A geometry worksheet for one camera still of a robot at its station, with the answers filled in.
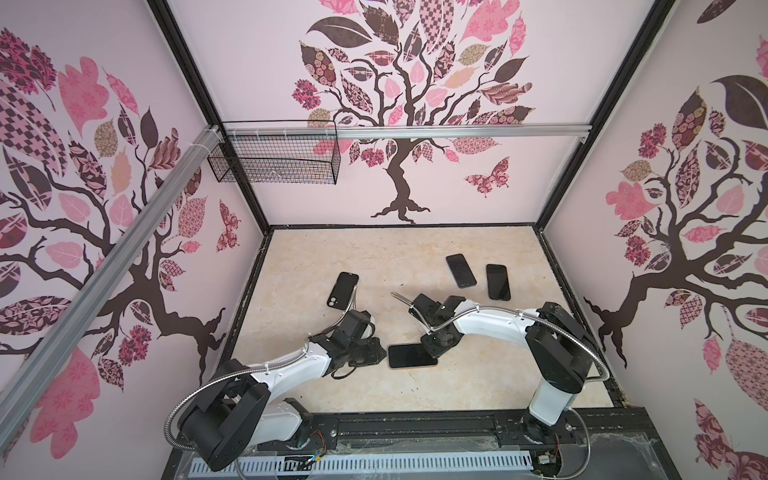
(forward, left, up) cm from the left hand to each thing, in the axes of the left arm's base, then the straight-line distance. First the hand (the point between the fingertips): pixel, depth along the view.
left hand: (385, 359), depth 84 cm
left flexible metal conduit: (+3, +9, +22) cm, 24 cm away
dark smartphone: (+32, -28, -2) cm, 42 cm away
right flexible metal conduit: (+5, -8, +21) cm, 23 cm away
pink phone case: (+2, -7, -2) cm, 8 cm away
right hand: (+5, -15, -1) cm, 16 cm away
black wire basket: (+56, +35, +32) cm, 74 cm away
